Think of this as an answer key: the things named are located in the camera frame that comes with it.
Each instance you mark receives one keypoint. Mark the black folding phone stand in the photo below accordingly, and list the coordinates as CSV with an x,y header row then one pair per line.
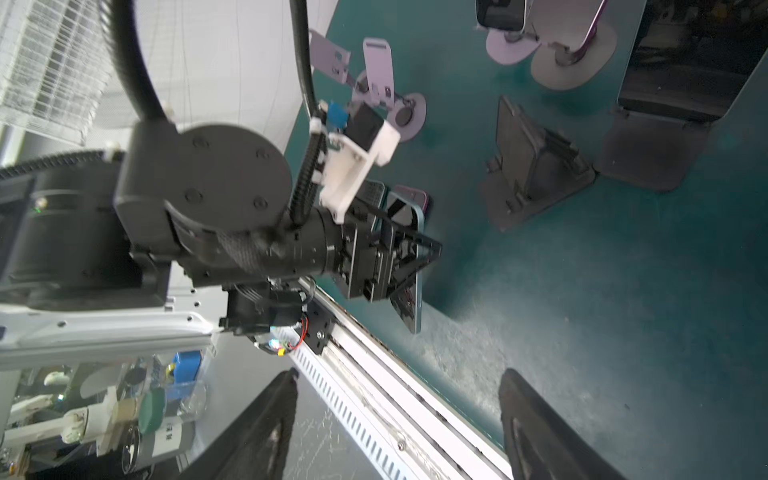
x,y
534,169

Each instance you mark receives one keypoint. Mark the purple phone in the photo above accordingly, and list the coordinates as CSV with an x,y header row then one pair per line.
x,y
417,196

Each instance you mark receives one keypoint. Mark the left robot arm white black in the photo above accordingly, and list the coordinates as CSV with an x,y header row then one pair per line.
x,y
80,233

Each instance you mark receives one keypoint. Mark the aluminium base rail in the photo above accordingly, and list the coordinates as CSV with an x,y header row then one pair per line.
x,y
402,427

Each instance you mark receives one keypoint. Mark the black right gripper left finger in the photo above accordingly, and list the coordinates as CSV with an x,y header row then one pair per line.
x,y
256,444

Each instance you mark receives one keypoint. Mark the white wire basket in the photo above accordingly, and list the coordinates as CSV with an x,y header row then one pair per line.
x,y
54,67

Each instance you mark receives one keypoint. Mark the blue object off table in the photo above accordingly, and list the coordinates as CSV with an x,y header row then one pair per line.
x,y
185,366

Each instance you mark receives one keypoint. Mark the round grey stand back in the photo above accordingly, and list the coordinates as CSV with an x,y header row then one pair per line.
x,y
553,71

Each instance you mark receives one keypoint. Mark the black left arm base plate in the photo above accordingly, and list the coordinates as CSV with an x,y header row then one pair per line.
x,y
320,321

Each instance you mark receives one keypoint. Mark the teal phone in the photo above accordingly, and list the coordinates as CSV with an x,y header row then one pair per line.
x,y
691,59

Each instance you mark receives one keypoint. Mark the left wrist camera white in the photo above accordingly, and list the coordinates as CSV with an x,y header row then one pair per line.
x,y
357,138

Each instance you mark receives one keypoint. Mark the silver phone black screen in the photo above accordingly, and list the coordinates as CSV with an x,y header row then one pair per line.
x,y
373,193

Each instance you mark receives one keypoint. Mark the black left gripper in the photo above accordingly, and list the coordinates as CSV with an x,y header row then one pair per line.
x,y
382,258

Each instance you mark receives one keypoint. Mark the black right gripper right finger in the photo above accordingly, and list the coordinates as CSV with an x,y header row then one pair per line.
x,y
538,442

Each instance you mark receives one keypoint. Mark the green lid clear jar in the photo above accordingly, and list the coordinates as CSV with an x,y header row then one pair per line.
x,y
184,402

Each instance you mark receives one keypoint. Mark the pink phone on back stand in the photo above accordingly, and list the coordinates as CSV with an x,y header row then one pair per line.
x,y
565,23

